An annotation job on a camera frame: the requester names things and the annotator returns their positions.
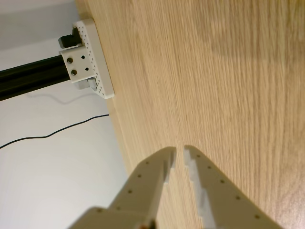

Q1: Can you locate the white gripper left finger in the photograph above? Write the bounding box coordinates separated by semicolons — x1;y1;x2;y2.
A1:
68;146;177;229

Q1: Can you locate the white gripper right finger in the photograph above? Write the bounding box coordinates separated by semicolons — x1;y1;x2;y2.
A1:
184;145;285;229

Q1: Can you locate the white plastic side clamp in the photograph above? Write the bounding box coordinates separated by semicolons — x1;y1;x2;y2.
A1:
75;77;96;91

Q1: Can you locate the black aluminium extrusion pole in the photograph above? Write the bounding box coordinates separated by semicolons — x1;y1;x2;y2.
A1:
0;55;72;101

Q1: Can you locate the thin black cable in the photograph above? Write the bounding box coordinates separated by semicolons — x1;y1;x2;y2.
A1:
0;114;110;149

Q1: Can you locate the thin white cable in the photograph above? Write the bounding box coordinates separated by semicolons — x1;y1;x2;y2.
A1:
26;92;96;105

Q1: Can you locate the white perforated base plate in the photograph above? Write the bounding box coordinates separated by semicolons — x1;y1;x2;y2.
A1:
72;18;115;99

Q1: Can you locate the white pole mounting bracket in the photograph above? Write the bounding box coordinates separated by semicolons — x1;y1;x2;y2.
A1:
59;45;97;84

